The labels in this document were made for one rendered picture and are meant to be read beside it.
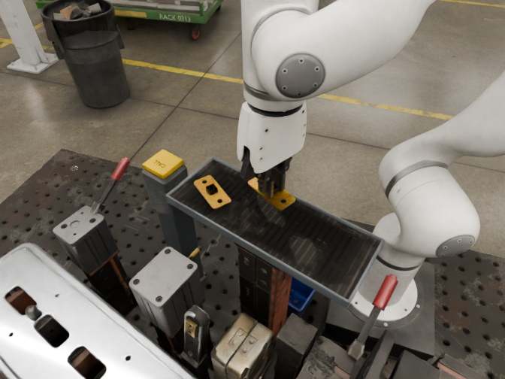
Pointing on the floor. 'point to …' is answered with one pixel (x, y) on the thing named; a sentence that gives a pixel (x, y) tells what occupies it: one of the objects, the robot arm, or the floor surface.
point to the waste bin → (89, 48)
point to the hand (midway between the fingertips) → (271, 180)
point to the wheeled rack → (164, 11)
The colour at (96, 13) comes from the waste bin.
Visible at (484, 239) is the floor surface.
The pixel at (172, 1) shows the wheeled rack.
